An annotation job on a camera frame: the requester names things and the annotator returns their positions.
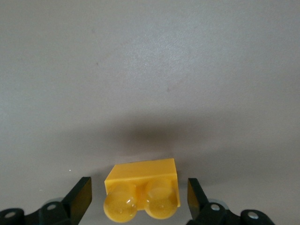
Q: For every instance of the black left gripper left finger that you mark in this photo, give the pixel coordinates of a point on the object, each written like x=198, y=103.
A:
x=79, y=201

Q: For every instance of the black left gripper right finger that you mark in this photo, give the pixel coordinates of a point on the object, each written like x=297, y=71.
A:
x=197, y=204

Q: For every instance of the yellow two-stud block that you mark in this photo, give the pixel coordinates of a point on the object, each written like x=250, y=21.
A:
x=140, y=171

